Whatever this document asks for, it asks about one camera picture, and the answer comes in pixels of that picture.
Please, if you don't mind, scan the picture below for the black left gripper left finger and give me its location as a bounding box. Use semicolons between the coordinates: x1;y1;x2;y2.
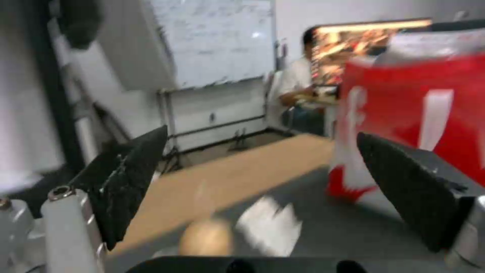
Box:
0;125;169;273

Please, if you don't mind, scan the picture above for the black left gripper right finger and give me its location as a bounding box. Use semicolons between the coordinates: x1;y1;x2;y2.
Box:
357;132;485;273

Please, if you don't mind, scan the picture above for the red and white takeout bag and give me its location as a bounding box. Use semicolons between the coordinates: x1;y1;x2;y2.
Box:
326;29;485;205

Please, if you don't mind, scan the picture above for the tan round trash ball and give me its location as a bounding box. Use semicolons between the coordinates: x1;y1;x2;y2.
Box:
179;219;234;256

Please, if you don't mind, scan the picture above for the crumpled white paper trash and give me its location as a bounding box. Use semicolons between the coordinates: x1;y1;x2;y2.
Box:
235;196;304;257

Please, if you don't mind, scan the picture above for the computer monitor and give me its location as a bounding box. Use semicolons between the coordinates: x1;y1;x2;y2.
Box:
310;19;433;86

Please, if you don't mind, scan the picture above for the person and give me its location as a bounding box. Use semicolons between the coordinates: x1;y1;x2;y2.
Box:
278;28;334;136

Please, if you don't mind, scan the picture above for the white whiteboard on stand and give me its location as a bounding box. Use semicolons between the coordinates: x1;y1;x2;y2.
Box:
148;0;277;160

